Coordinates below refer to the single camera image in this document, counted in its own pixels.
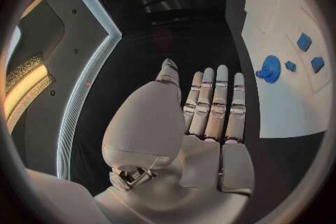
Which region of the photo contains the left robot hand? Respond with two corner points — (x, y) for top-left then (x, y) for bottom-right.
(93, 58), (256, 224)

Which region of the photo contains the white task board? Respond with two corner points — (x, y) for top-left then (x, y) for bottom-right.
(240, 0), (334, 139)

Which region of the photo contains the blue square block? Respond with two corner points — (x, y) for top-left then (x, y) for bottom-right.
(296, 32), (313, 52)

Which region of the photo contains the blue gear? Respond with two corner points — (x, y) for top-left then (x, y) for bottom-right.
(255, 55), (282, 83)

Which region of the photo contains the small blue peg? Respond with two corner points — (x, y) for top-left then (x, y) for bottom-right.
(284, 60), (298, 72)

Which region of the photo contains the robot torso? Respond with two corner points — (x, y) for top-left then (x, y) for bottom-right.
(3, 0), (123, 181)

